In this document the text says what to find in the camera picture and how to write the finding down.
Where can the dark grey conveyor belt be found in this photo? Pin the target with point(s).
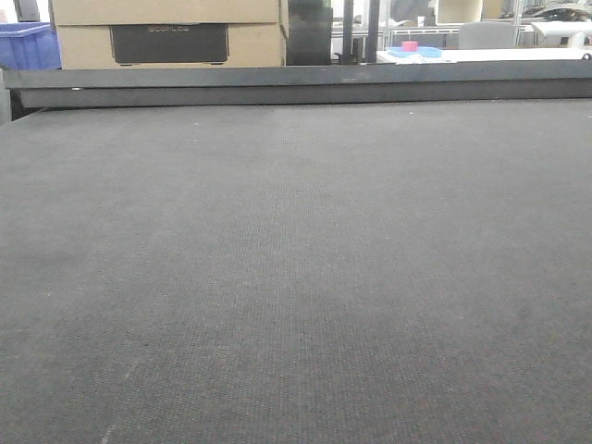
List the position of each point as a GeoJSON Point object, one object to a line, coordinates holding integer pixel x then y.
{"type": "Point", "coordinates": [408, 273]}

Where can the black cabinet behind conveyor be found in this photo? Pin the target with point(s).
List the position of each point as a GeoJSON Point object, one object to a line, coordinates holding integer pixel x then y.
{"type": "Point", "coordinates": [310, 28]}

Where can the cardboard box with black print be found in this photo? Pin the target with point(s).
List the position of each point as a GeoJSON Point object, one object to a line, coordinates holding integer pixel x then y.
{"type": "Point", "coordinates": [206, 45]}

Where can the upper cardboard box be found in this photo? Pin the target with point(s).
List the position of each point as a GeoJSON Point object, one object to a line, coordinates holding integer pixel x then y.
{"type": "Point", "coordinates": [104, 12]}

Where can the red tape roll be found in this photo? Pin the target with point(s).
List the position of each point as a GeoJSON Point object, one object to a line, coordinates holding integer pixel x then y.
{"type": "Point", "coordinates": [409, 46]}

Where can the blue tray on table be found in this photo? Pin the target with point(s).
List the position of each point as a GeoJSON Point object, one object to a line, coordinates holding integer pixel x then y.
{"type": "Point", "coordinates": [423, 51]}

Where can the white background table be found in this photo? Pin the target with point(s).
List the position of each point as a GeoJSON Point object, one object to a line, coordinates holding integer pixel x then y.
{"type": "Point", "coordinates": [484, 55]}

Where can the blue plastic crate far left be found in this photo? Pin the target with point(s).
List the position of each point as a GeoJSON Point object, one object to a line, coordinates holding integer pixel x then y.
{"type": "Point", "coordinates": [29, 46]}

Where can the black vertical post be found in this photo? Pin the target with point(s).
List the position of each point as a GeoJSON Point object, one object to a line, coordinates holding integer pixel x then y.
{"type": "Point", "coordinates": [373, 29]}

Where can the black conveyor side rail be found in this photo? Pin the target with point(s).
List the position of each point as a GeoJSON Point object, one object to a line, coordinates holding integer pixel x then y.
{"type": "Point", "coordinates": [322, 85]}

